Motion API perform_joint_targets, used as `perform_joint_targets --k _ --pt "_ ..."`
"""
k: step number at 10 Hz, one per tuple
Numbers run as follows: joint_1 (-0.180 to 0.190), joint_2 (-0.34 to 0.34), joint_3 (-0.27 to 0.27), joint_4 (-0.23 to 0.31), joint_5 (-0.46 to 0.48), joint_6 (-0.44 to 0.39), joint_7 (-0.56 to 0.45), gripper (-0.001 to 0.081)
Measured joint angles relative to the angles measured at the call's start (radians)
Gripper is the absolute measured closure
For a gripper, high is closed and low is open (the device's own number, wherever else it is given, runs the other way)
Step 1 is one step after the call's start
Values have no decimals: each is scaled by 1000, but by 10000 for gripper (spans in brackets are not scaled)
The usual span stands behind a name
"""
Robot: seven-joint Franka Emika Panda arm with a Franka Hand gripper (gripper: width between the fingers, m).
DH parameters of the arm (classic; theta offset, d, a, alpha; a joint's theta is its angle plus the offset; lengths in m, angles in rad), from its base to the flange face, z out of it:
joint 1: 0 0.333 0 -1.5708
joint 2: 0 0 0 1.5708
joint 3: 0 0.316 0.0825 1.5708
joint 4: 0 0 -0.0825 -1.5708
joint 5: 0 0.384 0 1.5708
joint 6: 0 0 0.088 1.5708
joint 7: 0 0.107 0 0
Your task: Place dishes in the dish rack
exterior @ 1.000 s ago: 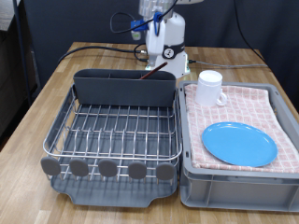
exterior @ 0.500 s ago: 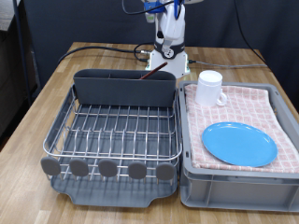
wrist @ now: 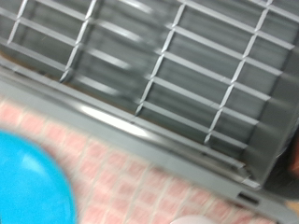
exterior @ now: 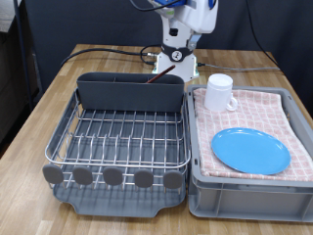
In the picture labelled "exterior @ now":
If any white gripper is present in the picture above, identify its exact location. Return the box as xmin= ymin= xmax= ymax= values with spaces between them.
xmin=153 ymin=0 xmax=219 ymax=52

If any grey plastic crate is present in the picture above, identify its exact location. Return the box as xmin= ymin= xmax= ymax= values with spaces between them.
xmin=185 ymin=83 xmax=313 ymax=223

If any dark blue backdrop curtain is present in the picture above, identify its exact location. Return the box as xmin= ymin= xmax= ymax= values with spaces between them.
xmin=23 ymin=0 xmax=313 ymax=118

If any pink checkered cloth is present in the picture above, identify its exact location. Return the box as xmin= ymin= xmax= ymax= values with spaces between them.
xmin=193 ymin=87 xmax=313 ymax=183

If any black camera cable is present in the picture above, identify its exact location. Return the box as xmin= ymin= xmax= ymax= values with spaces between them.
xmin=129 ymin=0 xmax=280 ymax=67

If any dark side cabinet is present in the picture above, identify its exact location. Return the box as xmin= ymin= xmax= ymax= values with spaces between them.
xmin=0 ymin=28 xmax=43 ymax=148

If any metal wire dish rack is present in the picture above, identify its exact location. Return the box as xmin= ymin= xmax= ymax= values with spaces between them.
xmin=42 ymin=87 xmax=192 ymax=192

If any thin grey cable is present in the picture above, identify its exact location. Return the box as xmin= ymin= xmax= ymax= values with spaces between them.
xmin=196 ymin=62 xmax=282 ymax=72

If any white mug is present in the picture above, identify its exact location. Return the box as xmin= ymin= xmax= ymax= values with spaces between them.
xmin=203 ymin=73 xmax=239 ymax=113

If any blue plate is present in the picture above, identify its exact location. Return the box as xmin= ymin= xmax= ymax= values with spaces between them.
xmin=210 ymin=127 xmax=291 ymax=176

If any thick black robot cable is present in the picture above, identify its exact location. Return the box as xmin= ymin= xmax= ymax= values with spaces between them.
xmin=60 ymin=44 xmax=162 ymax=68

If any brown wooden spoon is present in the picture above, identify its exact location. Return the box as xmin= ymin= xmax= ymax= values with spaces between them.
xmin=145 ymin=64 xmax=176 ymax=84

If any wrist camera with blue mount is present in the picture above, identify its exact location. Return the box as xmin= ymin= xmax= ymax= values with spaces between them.
xmin=153 ymin=0 xmax=189 ymax=9

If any grey plastic drain tray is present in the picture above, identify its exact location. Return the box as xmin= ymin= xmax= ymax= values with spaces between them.
xmin=52 ymin=107 xmax=188 ymax=219

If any dark grey cutlery holder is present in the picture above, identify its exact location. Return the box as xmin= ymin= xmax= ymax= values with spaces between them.
xmin=76 ymin=71 xmax=186 ymax=114

